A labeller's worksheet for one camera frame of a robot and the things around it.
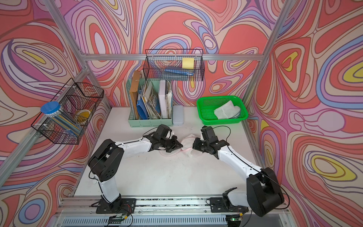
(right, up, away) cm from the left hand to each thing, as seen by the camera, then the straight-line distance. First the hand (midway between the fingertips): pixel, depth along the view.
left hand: (184, 145), depth 87 cm
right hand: (+6, -1, -2) cm, 6 cm away
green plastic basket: (+19, +27, +31) cm, 45 cm away
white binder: (-14, +30, +6) cm, 34 cm away
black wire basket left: (-60, +26, -9) cm, 66 cm away
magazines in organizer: (-23, +30, +8) cm, 38 cm away
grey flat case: (-5, +20, +23) cm, 31 cm away
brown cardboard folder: (-30, +33, -4) cm, 45 cm away
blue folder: (-29, +24, +8) cm, 38 cm away
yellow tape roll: (-52, +18, -17) cm, 58 cm away
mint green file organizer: (-37, +15, +16) cm, 42 cm away
